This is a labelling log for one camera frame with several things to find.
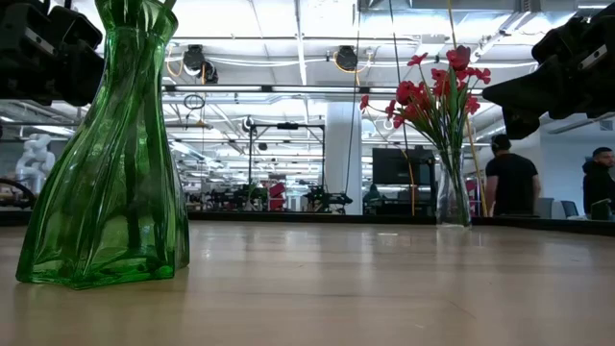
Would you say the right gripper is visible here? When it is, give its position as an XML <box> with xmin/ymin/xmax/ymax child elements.
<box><xmin>482</xmin><ymin>3</ymin><xmax>615</xmax><ymax>141</ymax></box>

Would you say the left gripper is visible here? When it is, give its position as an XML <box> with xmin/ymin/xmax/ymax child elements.
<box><xmin>0</xmin><ymin>0</ymin><xmax>106</xmax><ymax>108</ymax></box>

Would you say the clear glass vase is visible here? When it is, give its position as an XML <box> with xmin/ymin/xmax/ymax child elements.
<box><xmin>434</xmin><ymin>146</ymin><xmax>474</xmax><ymax>229</ymax></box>

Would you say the green glass vase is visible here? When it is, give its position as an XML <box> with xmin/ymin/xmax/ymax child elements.
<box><xmin>14</xmin><ymin>0</ymin><xmax>191</xmax><ymax>291</ymax></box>

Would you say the person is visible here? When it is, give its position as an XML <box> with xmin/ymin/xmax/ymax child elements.
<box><xmin>581</xmin><ymin>146</ymin><xmax>615</xmax><ymax>218</ymax></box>
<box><xmin>483</xmin><ymin>133</ymin><xmax>543</xmax><ymax>217</ymax></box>

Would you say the black monitor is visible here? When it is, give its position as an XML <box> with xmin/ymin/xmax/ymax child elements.
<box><xmin>371</xmin><ymin>146</ymin><xmax>437</xmax><ymax>187</ymax></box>

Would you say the white building column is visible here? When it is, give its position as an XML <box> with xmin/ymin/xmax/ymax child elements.
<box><xmin>325</xmin><ymin>100</ymin><xmax>365</xmax><ymax>215</ymax></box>

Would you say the red background object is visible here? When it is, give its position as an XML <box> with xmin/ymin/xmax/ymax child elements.
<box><xmin>267</xmin><ymin>181</ymin><xmax>288</xmax><ymax>211</ymax></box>

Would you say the silver ventilation duct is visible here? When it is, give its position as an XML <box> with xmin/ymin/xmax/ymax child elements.
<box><xmin>473</xmin><ymin>103</ymin><xmax>615</xmax><ymax>143</ymax></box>

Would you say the yellow cable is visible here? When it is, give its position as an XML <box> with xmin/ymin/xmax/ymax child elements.
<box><xmin>446</xmin><ymin>0</ymin><xmax>489</xmax><ymax>217</ymax></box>

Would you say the black ceiling cable reel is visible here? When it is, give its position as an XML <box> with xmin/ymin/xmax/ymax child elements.
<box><xmin>334</xmin><ymin>44</ymin><xmax>359</xmax><ymax>72</ymax></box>
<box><xmin>182</xmin><ymin>43</ymin><xmax>208</xmax><ymax>72</ymax></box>

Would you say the black hanging cable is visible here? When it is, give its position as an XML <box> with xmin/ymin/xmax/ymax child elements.
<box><xmin>387</xmin><ymin>0</ymin><xmax>417</xmax><ymax>216</ymax></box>

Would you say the grey ceiling rail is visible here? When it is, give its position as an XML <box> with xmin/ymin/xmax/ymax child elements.
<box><xmin>103</xmin><ymin>82</ymin><xmax>486</xmax><ymax>97</ymax></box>

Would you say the black gantry frame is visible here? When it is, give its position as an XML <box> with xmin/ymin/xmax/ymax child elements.
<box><xmin>246</xmin><ymin>121</ymin><xmax>327</xmax><ymax>213</ymax></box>

